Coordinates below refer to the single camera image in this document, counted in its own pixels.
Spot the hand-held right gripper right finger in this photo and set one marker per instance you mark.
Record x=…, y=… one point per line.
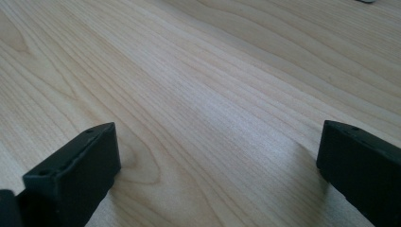
x=362, y=167

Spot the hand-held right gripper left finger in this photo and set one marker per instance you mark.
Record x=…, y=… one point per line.
x=75, y=176

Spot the small grey object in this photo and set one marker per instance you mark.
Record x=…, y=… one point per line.
x=366, y=1

